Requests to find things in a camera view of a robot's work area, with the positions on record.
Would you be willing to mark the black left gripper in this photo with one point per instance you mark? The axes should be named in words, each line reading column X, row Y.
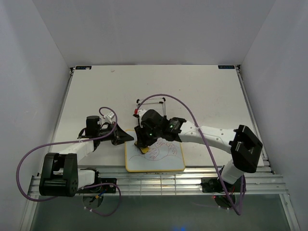
column 119, row 135

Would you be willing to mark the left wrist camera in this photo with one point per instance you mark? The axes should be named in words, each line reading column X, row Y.
column 109, row 117

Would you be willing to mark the yellow-framed whiteboard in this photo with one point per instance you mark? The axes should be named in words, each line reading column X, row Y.
column 162, row 156

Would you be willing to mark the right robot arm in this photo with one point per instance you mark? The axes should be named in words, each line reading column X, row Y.
column 241, row 143

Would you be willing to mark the blue label left corner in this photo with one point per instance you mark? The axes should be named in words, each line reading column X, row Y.
column 83, row 67

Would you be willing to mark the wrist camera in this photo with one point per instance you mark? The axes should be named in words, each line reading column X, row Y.
column 109, row 117
column 138, row 113

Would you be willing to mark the black wire whiteboard stand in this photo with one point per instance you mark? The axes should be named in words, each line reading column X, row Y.
column 157, row 104

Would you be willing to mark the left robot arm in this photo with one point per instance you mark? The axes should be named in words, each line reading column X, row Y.
column 60, row 174

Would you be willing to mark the aluminium table frame rail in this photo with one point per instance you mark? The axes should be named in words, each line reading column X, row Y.
column 186, row 182

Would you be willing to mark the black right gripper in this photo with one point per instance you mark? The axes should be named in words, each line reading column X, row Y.
column 142, row 140

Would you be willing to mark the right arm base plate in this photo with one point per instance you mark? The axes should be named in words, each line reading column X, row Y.
column 214, row 185

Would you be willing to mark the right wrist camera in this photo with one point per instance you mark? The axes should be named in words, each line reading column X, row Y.
column 138, row 113

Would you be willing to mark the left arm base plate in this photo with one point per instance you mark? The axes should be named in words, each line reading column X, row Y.
column 108, row 186

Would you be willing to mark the yellow bone-shaped eraser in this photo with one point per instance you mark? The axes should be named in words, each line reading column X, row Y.
column 142, row 150

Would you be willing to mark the blue label corner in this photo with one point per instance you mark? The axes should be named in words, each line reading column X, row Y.
column 83, row 67
column 226, row 67

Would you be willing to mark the blue label right corner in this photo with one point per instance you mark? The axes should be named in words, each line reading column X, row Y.
column 226, row 67

